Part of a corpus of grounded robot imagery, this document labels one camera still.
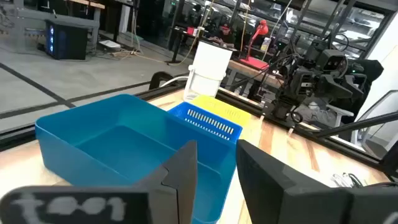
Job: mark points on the white cylindrical container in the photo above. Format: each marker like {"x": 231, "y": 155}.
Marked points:
{"x": 211, "y": 62}

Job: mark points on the grey workbench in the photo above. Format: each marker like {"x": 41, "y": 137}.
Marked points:
{"x": 62, "y": 15}

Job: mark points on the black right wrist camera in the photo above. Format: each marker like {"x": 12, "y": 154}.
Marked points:
{"x": 329, "y": 60}

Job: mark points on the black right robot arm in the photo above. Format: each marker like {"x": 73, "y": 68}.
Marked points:
{"x": 367, "y": 74}

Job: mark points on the small yellow slotted basket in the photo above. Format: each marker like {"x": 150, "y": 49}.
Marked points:
{"x": 224, "y": 109}

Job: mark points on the wooden background table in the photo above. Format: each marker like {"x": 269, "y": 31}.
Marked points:
{"x": 245, "y": 68}

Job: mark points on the person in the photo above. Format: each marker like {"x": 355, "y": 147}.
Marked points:
{"x": 225, "y": 37}

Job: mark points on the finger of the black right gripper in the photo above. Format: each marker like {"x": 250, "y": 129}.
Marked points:
{"x": 335, "y": 90}
{"x": 356, "y": 85}

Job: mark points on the red desk lamp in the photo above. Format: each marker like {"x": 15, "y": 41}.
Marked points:
{"x": 260, "y": 29}

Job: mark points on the black clamp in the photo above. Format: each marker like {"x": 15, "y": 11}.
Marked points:
{"x": 155, "y": 79}

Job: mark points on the black computer tower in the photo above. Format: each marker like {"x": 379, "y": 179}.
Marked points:
{"x": 71, "y": 40}

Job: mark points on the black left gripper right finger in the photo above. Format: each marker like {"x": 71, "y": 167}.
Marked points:
{"x": 267, "y": 193}

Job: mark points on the small blue slotted basket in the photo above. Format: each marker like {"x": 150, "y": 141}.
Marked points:
{"x": 202, "y": 123}

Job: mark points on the large teal plastic bin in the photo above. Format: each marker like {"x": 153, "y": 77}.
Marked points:
{"x": 124, "y": 146}

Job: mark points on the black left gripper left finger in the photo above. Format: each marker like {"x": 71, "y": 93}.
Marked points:
{"x": 180, "y": 186}

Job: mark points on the white chair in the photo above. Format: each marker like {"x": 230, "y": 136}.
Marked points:
{"x": 339, "y": 111}

